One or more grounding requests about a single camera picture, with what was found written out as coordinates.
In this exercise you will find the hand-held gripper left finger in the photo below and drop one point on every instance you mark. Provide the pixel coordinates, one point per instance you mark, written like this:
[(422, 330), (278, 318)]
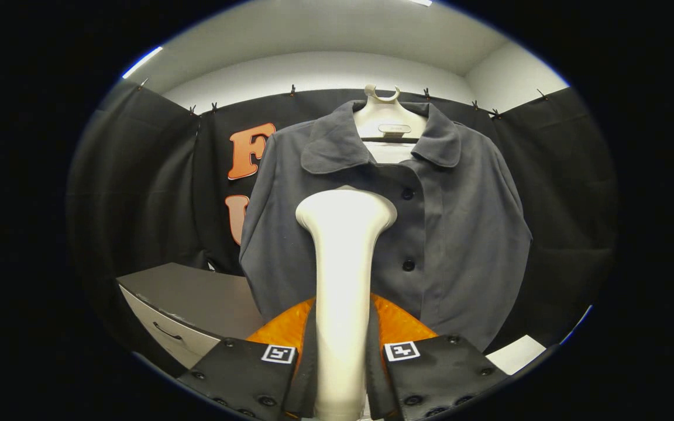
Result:
[(237, 374)]

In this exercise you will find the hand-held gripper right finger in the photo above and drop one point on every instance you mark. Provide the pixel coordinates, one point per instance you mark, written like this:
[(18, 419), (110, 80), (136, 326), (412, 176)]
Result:
[(442, 368)]

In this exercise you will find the grey button-up shirt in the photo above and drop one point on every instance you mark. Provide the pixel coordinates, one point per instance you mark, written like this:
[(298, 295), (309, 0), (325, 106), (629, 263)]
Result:
[(466, 234)]

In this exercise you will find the white garment form stand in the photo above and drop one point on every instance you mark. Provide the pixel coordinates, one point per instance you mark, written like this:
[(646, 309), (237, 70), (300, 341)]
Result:
[(392, 120)]

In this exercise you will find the white table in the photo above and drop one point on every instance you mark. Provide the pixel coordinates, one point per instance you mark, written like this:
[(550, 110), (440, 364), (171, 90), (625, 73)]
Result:
[(515, 354)]

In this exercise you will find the grey drawer cabinet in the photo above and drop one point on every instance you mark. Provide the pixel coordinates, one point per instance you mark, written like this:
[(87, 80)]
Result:
[(196, 298)]

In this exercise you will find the row of small backdrop clips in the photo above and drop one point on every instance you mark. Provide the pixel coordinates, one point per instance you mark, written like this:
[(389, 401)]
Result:
[(292, 90)]

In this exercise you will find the long ceiling light strip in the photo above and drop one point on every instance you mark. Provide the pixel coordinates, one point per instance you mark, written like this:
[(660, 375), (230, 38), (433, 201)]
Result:
[(141, 62)]

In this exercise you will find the square ceiling light panel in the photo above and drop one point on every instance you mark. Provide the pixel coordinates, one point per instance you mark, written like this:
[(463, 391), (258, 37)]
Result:
[(422, 2)]

